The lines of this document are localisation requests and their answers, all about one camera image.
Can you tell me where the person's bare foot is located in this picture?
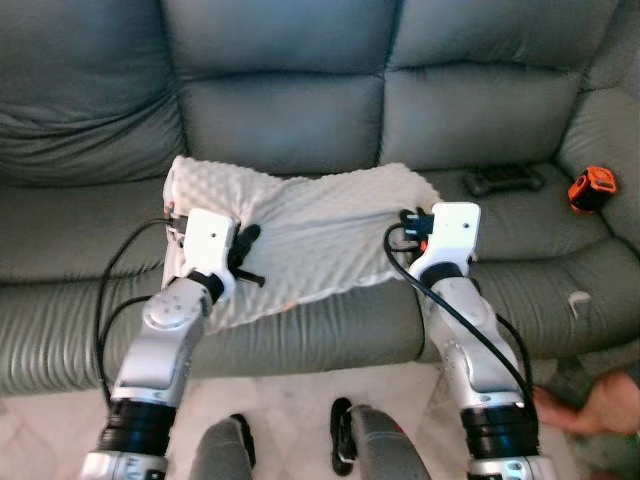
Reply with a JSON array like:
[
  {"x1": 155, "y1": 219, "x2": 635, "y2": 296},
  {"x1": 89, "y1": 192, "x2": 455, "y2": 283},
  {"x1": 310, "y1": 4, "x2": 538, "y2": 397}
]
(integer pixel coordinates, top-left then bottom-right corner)
[{"x1": 532, "y1": 370, "x2": 640, "y2": 437}]

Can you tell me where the silver robot leg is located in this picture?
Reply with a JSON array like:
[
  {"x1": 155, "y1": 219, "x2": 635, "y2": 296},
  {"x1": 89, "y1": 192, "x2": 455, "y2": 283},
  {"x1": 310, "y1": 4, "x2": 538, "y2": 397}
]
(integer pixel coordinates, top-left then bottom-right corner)
[
  {"x1": 190, "y1": 413, "x2": 256, "y2": 480},
  {"x1": 330, "y1": 397, "x2": 431, "y2": 480}
]

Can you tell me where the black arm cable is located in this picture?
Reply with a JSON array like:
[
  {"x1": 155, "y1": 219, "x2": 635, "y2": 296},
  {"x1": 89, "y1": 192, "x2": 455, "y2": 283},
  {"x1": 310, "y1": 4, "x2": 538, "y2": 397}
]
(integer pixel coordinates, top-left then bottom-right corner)
[
  {"x1": 385, "y1": 207, "x2": 536, "y2": 406},
  {"x1": 95, "y1": 203, "x2": 193, "y2": 406}
]

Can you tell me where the orange black tape measure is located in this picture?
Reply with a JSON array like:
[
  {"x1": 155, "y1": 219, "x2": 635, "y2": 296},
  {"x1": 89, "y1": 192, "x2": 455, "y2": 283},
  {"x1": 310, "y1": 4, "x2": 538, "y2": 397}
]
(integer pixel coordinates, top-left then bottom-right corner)
[{"x1": 567, "y1": 165, "x2": 617, "y2": 214}]

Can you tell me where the green leather sofa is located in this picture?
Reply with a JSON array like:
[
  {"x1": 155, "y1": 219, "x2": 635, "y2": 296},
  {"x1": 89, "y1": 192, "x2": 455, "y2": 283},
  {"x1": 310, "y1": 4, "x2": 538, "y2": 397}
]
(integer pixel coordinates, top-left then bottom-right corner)
[{"x1": 0, "y1": 0, "x2": 640, "y2": 396}]

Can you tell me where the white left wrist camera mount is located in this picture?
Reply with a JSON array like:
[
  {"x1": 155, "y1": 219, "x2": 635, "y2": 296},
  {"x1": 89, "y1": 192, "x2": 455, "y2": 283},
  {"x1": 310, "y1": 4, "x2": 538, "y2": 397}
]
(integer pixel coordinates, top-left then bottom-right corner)
[{"x1": 183, "y1": 208, "x2": 242, "y2": 301}]

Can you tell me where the black game controller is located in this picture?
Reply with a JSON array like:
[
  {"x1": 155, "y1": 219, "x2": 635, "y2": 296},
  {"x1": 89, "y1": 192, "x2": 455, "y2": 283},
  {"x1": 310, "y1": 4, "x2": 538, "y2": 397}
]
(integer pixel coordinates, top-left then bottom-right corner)
[{"x1": 461, "y1": 164, "x2": 547, "y2": 197}]

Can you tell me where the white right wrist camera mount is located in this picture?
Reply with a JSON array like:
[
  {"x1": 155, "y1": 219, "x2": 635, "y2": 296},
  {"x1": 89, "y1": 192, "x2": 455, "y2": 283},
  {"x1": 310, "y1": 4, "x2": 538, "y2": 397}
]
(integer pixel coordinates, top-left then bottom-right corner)
[{"x1": 417, "y1": 202, "x2": 482, "y2": 273}]

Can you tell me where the beige bumpy pillow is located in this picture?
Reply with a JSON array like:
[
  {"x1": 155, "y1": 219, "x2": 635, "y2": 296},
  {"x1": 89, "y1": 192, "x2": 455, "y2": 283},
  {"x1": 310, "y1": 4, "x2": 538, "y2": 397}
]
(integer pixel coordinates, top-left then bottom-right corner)
[{"x1": 162, "y1": 154, "x2": 442, "y2": 332}]

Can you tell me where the small white tag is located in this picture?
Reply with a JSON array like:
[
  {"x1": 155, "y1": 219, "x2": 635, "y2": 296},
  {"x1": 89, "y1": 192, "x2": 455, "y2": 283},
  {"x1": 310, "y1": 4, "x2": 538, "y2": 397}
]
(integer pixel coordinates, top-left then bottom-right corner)
[{"x1": 567, "y1": 289, "x2": 592, "y2": 320}]

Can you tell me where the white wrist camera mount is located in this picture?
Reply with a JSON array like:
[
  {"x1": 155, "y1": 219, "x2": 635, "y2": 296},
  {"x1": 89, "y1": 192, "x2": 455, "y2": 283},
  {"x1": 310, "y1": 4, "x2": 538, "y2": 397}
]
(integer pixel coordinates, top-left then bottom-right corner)
[
  {"x1": 417, "y1": 202, "x2": 482, "y2": 273},
  {"x1": 183, "y1": 208, "x2": 242, "y2": 301}
]

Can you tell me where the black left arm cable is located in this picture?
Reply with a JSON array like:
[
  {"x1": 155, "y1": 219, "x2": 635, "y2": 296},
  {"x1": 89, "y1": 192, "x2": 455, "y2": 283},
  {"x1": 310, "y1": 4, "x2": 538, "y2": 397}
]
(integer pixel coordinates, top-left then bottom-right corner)
[{"x1": 95, "y1": 203, "x2": 193, "y2": 406}]

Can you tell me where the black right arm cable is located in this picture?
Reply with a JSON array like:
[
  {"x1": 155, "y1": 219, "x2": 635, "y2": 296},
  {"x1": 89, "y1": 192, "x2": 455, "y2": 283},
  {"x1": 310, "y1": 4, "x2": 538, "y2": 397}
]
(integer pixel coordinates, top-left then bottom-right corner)
[{"x1": 385, "y1": 207, "x2": 536, "y2": 406}]

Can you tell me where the silver left robot leg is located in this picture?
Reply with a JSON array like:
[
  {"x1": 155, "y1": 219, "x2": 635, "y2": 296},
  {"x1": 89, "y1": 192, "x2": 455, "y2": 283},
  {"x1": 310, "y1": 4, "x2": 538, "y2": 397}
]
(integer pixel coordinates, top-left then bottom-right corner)
[{"x1": 190, "y1": 413, "x2": 256, "y2": 480}]

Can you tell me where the silver right robot leg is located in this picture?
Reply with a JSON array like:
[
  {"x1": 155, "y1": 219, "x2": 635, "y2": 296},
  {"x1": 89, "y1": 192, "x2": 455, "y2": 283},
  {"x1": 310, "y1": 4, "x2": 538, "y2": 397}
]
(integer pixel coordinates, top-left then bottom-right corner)
[{"x1": 330, "y1": 397, "x2": 431, "y2": 480}]

